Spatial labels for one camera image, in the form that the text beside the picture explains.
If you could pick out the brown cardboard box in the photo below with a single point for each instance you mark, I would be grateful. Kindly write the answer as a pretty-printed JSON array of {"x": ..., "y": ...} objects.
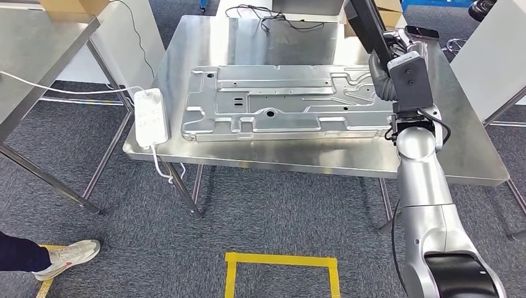
[
  {"x": 390, "y": 12},
  {"x": 74, "y": 5}
]

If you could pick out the white table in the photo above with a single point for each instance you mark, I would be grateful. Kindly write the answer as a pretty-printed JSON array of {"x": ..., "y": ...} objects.
[{"x": 242, "y": 8}]

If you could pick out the stamped sheet metal plate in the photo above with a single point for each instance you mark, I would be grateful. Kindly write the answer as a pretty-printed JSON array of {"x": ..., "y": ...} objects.
[{"x": 287, "y": 111}]

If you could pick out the person's left shoe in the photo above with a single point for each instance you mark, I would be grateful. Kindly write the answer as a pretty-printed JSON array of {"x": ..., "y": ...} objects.
[{"x": 70, "y": 257}]

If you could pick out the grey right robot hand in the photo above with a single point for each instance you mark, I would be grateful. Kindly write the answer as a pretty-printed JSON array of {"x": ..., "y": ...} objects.
[{"x": 404, "y": 45}]

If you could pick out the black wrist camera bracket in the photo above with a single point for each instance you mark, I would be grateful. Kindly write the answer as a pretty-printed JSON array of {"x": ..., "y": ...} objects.
[{"x": 413, "y": 90}]

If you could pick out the black smartphone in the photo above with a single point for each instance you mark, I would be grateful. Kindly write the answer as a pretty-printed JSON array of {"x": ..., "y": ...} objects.
[{"x": 423, "y": 32}]

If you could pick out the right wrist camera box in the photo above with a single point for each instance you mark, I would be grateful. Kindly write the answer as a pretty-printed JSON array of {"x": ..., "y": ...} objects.
[{"x": 404, "y": 61}]

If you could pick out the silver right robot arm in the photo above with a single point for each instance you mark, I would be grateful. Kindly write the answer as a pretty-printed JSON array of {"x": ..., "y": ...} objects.
[{"x": 419, "y": 185}]

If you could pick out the black plastic panel part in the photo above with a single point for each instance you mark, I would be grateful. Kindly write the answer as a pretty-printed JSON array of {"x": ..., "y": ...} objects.
[{"x": 370, "y": 24}]

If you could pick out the large white power strip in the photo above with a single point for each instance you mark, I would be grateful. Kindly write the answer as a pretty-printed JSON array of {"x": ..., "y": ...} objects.
[{"x": 151, "y": 119}]

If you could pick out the blue metal bench frame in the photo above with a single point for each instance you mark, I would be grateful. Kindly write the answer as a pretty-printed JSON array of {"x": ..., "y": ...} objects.
[{"x": 435, "y": 3}]

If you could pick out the white divider board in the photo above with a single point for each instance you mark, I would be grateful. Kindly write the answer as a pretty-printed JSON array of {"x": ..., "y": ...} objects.
[
  {"x": 123, "y": 53},
  {"x": 489, "y": 61}
]

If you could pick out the stainless steel workbench table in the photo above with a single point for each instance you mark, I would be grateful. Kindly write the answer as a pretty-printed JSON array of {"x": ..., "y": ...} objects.
[{"x": 287, "y": 158}]

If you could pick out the grey laptop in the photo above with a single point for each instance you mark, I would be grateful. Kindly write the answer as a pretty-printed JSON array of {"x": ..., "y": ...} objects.
[{"x": 308, "y": 6}]

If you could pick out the black round stool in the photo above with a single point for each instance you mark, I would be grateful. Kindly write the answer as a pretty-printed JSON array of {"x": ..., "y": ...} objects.
[{"x": 481, "y": 9}]

